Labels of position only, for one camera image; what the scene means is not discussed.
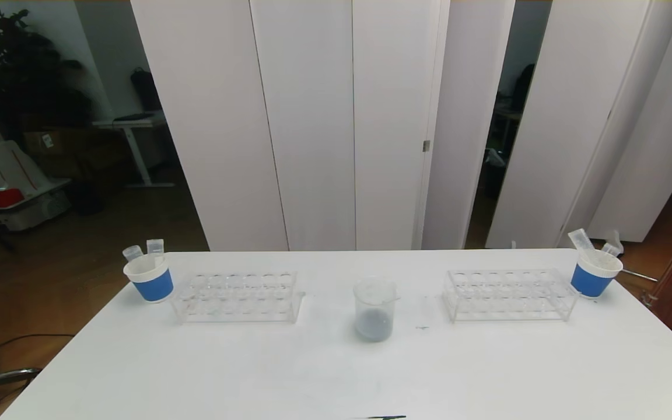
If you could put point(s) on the red pigment test tube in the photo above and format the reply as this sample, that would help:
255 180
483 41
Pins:
609 249
155 247

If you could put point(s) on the blue pigment test tube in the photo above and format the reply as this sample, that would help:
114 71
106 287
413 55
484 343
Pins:
133 253

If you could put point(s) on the clear glass beaker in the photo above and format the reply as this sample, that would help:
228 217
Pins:
374 326

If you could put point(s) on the clear acrylic test tube rack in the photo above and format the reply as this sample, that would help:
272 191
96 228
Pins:
242 291
502 294

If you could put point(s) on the white folding partition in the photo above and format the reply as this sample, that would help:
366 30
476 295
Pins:
575 116
301 116

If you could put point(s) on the white angled partition panel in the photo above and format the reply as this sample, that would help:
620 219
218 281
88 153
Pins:
464 116

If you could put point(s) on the blue white paper cup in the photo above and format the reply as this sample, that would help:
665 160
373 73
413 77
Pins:
154 286
590 281

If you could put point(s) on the white background desk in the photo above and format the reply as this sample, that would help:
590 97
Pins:
132 122

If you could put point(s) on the black bag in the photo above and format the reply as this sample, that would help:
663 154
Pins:
146 90

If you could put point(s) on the white partition foot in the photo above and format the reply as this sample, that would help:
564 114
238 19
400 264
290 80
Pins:
617 240

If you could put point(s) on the cardboard box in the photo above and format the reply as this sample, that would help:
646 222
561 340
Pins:
50 141

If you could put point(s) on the white machine base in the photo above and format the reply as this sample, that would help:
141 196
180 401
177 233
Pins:
21 175

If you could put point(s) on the dark potted plant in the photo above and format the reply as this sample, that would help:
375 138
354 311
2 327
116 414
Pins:
21 76

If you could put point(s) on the metal chair frame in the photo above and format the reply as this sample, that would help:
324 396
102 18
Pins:
3 376

